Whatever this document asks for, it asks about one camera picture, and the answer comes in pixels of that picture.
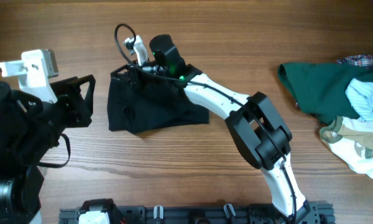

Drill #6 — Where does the black polo shirt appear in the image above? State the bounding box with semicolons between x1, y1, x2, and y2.
107;65;210;134

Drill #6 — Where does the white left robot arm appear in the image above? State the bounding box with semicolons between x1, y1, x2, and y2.
0;75;96;223

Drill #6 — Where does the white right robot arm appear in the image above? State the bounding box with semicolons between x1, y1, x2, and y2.
127;62;308;223

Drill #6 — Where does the green garment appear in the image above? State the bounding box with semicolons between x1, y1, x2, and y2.
277;62;373;124

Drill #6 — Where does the red plaid shirt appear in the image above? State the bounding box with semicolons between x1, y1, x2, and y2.
336;55;373;68

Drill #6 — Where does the light blue striped shirt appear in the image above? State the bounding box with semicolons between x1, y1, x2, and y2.
345;78;373;121

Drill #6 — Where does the beige cream garment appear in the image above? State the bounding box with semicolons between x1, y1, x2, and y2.
320;116;373;179

